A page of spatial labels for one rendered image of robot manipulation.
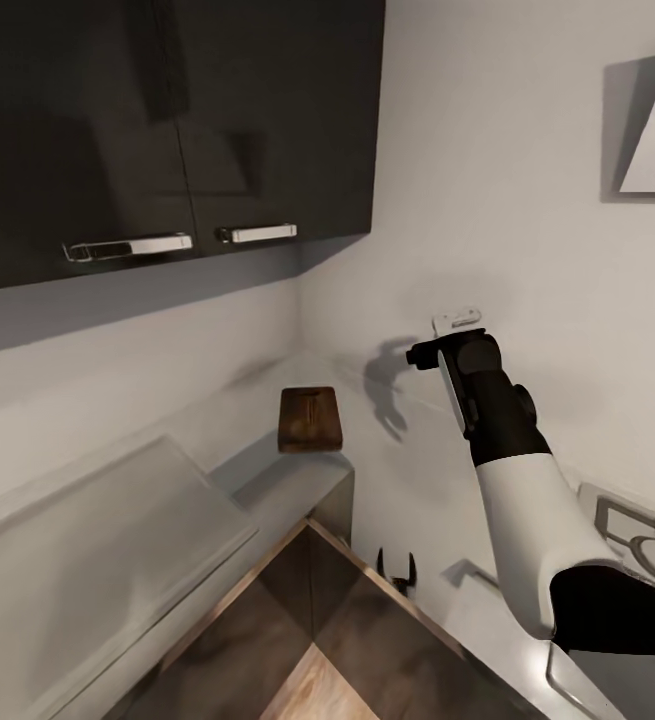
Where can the cabinet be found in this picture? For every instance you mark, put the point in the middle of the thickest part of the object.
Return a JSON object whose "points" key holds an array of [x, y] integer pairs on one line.
{"points": [[136, 133]]}

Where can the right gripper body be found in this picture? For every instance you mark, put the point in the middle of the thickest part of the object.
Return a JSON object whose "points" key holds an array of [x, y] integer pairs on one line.
{"points": [[426, 354]]}

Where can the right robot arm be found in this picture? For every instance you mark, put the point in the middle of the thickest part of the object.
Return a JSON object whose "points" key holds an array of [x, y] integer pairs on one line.
{"points": [[561, 581]]}

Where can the cutting board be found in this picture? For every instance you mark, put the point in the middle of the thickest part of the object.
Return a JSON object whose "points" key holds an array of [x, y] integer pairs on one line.
{"points": [[309, 418]]}

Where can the burner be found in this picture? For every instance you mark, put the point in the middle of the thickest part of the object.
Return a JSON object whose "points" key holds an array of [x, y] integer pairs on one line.
{"points": [[629, 530]]}

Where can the drop in sink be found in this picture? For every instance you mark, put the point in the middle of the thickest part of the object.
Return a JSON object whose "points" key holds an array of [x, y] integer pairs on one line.
{"points": [[90, 568]]}

